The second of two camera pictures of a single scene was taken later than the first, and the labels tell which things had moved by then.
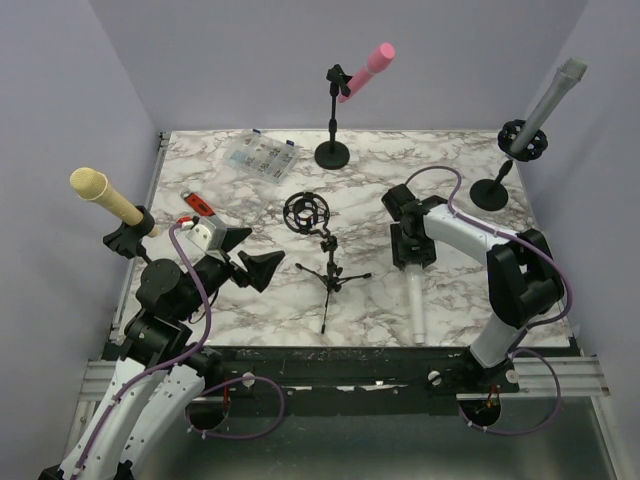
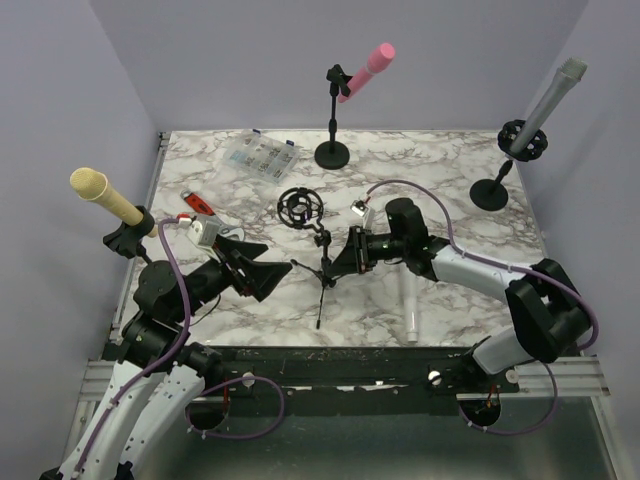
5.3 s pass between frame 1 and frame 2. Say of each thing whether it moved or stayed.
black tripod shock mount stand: moved
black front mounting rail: stayed
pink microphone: stayed
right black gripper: moved
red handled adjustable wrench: stayed
